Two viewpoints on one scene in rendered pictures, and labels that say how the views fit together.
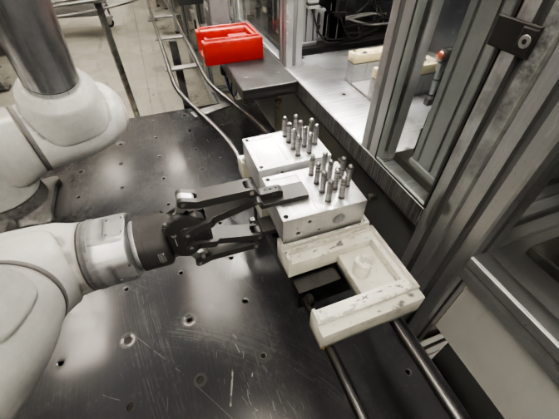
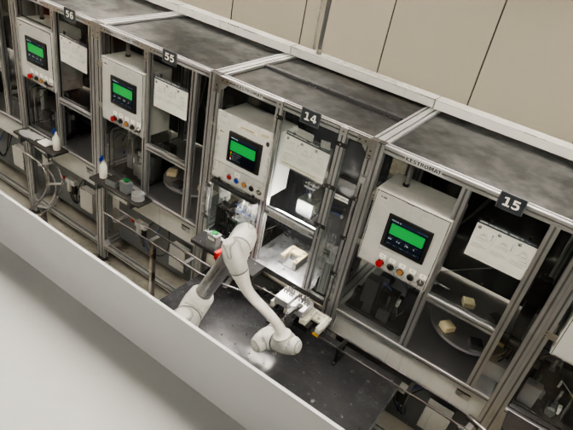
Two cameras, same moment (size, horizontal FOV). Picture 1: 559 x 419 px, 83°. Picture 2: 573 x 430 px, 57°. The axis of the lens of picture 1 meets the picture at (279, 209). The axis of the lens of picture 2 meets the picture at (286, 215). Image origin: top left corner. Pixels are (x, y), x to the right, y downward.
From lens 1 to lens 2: 2.85 m
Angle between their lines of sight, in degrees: 34
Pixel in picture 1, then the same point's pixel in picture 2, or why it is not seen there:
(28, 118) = (200, 307)
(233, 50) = not seen: hidden behind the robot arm
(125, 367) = (269, 368)
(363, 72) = (286, 259)
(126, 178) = (205, 322)
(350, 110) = (290, 276)
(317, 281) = (309, 325)
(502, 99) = (333, 281)
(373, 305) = (324, 322)
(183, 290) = not seen: hidden behind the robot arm
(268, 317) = not seen: hidden behind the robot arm
